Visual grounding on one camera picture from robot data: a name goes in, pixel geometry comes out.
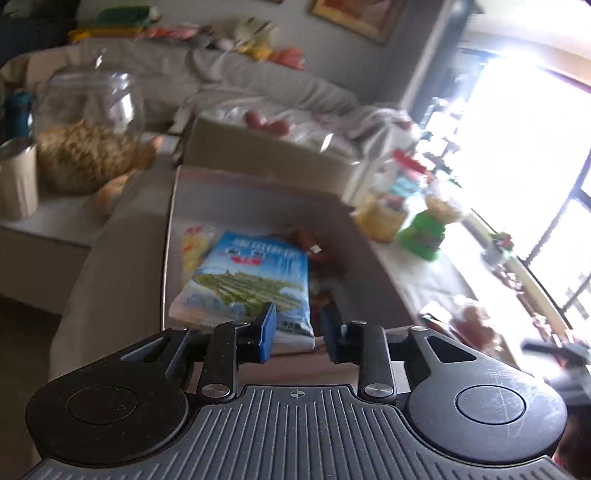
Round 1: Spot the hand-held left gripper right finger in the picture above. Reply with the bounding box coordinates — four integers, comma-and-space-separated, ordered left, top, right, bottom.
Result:
321, 303, 482, 404

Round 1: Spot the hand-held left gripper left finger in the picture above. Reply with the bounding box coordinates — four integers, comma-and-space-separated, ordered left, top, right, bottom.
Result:
117, 302, 278, 404

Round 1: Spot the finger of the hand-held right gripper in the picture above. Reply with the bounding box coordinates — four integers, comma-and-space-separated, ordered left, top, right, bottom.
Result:
520, 339, 580, 366

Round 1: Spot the blue snack packet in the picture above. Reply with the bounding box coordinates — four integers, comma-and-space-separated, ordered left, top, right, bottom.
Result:
168, 230, 318, 352

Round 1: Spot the yellow puffed rice packet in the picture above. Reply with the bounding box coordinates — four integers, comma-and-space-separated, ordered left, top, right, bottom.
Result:
180, 224, 218, 283

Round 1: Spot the pink box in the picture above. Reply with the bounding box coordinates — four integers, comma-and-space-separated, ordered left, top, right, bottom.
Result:
159, 165, 417, 370

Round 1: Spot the wrapped brown bun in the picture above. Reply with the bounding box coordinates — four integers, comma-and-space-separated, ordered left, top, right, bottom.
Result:
461, 305, 494, 348

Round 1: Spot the potted figurine ornament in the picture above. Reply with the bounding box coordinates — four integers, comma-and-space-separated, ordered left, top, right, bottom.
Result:
479, 230, 516, 267

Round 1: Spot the red-lidded plastic jar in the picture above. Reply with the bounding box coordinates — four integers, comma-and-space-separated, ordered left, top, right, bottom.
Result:
356, 150, 428, 244

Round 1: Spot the green candy dispenser jar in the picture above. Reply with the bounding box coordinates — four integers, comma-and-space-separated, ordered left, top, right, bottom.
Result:
396, 179, 465, 262

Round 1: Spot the beige rectangular box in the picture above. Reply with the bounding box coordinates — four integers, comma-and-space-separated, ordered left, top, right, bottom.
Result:
177, 115, 366, 200

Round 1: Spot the pack of pinkish buns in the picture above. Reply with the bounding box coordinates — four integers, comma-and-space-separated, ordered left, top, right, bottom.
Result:
244, 109, 295, 136

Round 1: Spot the grey sofa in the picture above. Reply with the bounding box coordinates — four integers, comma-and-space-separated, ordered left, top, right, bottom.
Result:
0, 38, 419, 155

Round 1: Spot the large glass jar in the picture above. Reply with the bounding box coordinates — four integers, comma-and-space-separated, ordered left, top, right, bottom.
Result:
34, 68, 161, 195

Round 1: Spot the white cylindrical canister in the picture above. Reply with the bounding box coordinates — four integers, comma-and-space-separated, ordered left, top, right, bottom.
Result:
0, 140, 40, 221

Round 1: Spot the blue bottle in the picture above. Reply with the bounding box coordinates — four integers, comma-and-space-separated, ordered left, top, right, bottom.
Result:
4, 89, 36, 140

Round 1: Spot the dark window frame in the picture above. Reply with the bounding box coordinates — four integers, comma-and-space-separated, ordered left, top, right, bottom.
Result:
516, 182, 591, 334

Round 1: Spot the framed wall picture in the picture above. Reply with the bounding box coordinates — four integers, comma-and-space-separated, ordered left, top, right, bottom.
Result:
308, 0, 408, 45

